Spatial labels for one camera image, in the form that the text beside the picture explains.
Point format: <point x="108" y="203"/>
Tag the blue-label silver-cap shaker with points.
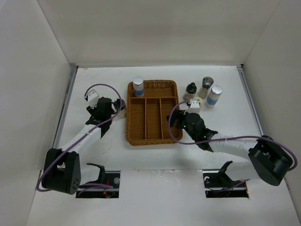
<point x="138" y="85"/>
<point x="213" y="96"/>

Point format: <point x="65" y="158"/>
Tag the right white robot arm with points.
<point x="264" y="158"/>

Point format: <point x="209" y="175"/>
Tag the brown wicker divided basket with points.
<point x="146" y="122"/>

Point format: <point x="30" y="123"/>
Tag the yellow-capped white bottle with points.
<point x="200" y="102"/>

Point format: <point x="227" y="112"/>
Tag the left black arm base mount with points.
<point x="97" y="182"/>

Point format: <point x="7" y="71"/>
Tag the black-capped glass spice bottle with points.
<point x="190" y="91"/>

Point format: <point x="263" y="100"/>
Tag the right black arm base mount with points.
<point x="218" y="184"/>

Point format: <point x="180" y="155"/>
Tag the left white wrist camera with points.
<point x="92" y="98"/>

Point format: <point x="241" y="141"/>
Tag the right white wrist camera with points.
<point x="192" y="106"/>

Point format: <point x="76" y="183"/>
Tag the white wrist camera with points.
<point x="192" y="106"/>
<point x="92" y="98"/>

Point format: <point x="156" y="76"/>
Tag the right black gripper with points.
<point x="175" y="115"/>

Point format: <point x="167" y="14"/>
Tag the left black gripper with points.
<point x="91" y="110"/>

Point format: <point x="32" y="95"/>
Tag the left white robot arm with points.
<point x="64" y="169"/>

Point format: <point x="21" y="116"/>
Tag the clear-top pepper grinder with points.
<point x="204" y="90"/>

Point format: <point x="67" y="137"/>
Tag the dark-lid glass spice jar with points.
<point x="120" y="106"/>

